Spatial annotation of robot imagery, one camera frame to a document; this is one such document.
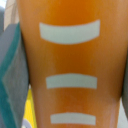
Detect toy bread loaf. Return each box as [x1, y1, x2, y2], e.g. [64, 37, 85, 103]
[17, 0, 128, 128]

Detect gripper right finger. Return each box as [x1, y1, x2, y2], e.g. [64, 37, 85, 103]
[122, 49, 128, 118]

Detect yellow butter box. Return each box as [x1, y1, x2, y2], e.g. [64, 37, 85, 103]
[21, 91, 37, 128]

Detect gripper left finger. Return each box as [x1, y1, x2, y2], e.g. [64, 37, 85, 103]
[0, 24, 29, 128]

